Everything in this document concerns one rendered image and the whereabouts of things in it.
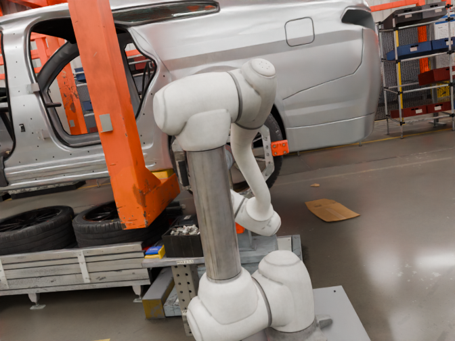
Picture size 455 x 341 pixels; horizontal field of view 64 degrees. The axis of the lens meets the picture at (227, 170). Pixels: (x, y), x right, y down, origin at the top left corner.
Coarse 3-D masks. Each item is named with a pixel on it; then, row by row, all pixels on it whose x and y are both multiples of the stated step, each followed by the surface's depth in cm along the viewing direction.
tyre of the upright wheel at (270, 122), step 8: (272, 120) 202; (272, 128) 202; (272, 136) 203; (280, 136) 205; (280, 160) 205; (176, 168) 216; (280, 168) 207; (272, 176) 208; (272, 184) 210; (192, 192) 218
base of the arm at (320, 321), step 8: (320, 320) 117; (328, 320) 117; (272, 328) 113; (312, 328) 112; (272, 336) 114; (280, 336) 112; (288, 336) 110; (296, 336) 110; (304, 336) 111; (312, 336) 112; (320, 336) 112
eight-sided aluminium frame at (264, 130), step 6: (264, 126) 195; (264, 132) 194; (264, 138) 195; (264, 144) 196; (270, 144) 196; (264, 150) 197; (270, 150) 196; (270, 156) 197; (270, 162) 202; (186, 168) 211; (270, 168) 198; (264, 174) 200; (270, 174) 199; (180, 180) 208; (246, 192) 209; (252, 192) 208
